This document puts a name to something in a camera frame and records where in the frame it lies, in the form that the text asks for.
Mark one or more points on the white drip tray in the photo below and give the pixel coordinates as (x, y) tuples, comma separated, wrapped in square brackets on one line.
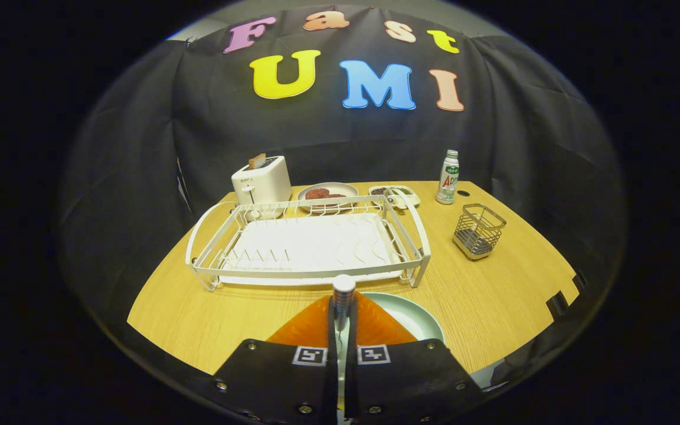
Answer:
[(316, 245)]

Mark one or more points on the metal spoon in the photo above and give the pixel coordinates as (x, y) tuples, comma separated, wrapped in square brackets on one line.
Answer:
[(343, 292)]

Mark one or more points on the brown toast slice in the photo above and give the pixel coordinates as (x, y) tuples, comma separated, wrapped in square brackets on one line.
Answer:
[(257, 160)]

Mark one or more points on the white green drink bottle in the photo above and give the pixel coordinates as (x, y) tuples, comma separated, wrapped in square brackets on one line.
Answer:
[(447, 183)]

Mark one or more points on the beige plate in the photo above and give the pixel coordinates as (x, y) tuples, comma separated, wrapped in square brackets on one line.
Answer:
[(349, 190)]

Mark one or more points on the white toaster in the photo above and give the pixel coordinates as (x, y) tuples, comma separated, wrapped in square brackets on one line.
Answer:
[(266, 183)]

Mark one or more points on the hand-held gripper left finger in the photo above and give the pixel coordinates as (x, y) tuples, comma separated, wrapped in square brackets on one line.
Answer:
[(281, 383)]

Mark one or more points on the white divided condiment tray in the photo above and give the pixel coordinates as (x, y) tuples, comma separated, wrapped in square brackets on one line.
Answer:
[(406, 195)]

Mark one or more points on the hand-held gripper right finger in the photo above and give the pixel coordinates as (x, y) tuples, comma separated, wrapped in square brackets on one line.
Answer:
[(405, 383)]

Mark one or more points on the black backdrop cloth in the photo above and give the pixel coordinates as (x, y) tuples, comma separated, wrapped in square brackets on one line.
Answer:
[(523, 136)]

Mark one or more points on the brown meat patties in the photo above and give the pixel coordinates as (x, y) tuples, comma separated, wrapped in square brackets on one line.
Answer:
[(319, 193)]

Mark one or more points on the pale green plate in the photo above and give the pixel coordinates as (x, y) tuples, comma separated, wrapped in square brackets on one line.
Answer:
[(417, 319)]

